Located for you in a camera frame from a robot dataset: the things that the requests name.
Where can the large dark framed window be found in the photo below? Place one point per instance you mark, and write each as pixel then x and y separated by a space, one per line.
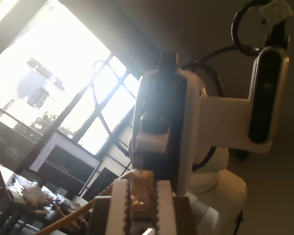
pixel 63 61

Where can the gripper camera bar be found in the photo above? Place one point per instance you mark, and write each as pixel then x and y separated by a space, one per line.
pixel 264 98

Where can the white framed shelf unit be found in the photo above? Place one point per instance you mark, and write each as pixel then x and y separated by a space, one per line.
pixel 63 159

